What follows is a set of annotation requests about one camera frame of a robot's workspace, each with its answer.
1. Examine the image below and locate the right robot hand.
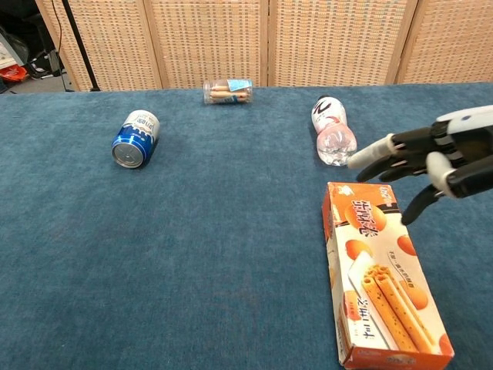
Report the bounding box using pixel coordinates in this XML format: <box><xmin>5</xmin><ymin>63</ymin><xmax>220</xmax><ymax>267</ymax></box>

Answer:
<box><xmin>346</xmin><ymin>104</ymin><xmax>493</xmax><ymax>227</ymax></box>

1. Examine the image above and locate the orange biscuit roll box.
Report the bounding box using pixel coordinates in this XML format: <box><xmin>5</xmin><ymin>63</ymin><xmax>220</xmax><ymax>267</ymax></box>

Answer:
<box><xmin>321</xmin><ymin>181</ymin><xmax>455</xmax><ymax>370</ymax></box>

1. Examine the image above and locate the clear bottle pink label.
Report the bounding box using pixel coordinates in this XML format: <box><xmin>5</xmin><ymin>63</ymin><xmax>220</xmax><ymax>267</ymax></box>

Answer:
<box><xmin>310</xmin><ymin>95</ymin><xmax>358</xmax><ymax>167</ymax></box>

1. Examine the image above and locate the clear biscuit stick container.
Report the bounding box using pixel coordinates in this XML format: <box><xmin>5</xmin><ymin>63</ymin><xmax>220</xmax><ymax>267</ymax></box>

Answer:
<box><xmin>203</xmin><ymin>78</ymin><xmax>254</xmax><ymax>106</ymax></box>

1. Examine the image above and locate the woven bamboo folding screen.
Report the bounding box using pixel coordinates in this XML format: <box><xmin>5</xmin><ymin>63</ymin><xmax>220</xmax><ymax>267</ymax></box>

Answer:
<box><xmin>34</xmin><ymin>0</ymin><xmax>493</xmax><ymax>92</ymax></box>

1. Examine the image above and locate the blue felt table cover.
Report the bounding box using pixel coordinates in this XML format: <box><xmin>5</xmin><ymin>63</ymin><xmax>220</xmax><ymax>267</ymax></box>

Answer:
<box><xmin>0</xmin><ymin>82</ymin><xmax>493</xmax><ymax>370</ymax></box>

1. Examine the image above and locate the blue and white can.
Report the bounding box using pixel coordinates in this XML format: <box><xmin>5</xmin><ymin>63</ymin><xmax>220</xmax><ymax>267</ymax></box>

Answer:
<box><xmin>111</xmin><ymin>109</ymin><xmax>161</xmax><ymax>170</ymax></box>

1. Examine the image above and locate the black tripod stand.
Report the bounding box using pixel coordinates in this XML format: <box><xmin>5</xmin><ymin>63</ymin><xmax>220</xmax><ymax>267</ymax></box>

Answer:
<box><xmin>61</xmin><ymin>0</ymin><xmax>101</xmax><ymax>93</ymax></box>

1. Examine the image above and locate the orange plastic bag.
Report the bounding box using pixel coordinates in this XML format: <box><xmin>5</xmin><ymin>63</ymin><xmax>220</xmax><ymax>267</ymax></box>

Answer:
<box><xmin>0</xmin><ymin>64</ymin><xmax>29</xmax><ymax>82</ymax></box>

